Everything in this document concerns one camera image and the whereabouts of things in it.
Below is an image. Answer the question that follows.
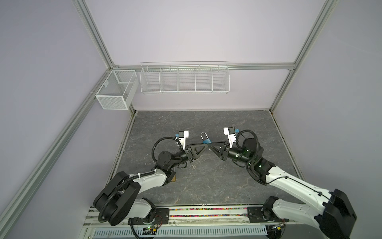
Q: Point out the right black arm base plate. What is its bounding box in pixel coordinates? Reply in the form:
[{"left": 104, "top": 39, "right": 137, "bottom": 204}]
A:
[{"left": 247, "top": 206, "right": 289, "bottom": 223}]

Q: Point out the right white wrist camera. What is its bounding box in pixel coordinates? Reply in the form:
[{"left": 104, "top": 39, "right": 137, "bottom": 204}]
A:
[{"left": 223, "top": 126, "right": 240, "bottom": 148}]

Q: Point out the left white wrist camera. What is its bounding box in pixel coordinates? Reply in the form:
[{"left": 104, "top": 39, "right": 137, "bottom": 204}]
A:
[{"left": 175, "top": 130, "right": 189, "bottom": 150}]

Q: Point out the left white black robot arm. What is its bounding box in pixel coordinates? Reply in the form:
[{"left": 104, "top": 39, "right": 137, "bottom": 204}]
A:
[{"left": 93, "top": 142, "right": 229, "bottom": 226}]

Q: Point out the white wire shelf basket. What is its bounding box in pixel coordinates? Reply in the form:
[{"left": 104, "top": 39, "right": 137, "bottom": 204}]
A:
[{"left": 140, "top": 61, "right": 230, "bottom": 94}]

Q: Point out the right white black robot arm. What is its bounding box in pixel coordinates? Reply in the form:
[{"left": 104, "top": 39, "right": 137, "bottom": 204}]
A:
[{"left": 204, "top": 138, "right": 357, "bottom": 239}]

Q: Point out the white mesh box basket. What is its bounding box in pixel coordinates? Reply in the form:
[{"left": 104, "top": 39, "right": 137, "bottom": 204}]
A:
[{"left": 96, "top": 70, "right": 139, "bottom": 110}]

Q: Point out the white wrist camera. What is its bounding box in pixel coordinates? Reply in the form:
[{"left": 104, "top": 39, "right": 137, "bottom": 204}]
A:
[
  {"left": 223, "top": 126, "right": 240, "bottom": 148},
  {"left": 175, "top": 130, "right": 189, "bottom": 150}
]

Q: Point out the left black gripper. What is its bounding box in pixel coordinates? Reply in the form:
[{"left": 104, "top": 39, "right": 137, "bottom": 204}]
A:
[{"left": 169, "top": 144, "right": 208, "bottom": 169}]

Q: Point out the aluminium front rail frame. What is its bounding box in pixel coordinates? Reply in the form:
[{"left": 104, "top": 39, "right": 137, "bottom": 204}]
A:
[{"left": 82, "top": 204, "right": 335, "bottom": 229}]

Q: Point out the white vented cable duct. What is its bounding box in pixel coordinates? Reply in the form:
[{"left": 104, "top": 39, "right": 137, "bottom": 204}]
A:
[{"left": 92, "top": 225, "right": 268, "bottom": 239}]

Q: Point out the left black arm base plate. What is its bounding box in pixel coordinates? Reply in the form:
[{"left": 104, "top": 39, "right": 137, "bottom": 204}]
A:
[{"left": 132, "top": 208, "right": 170, "bottom": 225}]

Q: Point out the blue padlock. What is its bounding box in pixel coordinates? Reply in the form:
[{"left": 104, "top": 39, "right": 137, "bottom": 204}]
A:
[{"left": 201, "top": 132, "right": 212, "bottom": 144}]

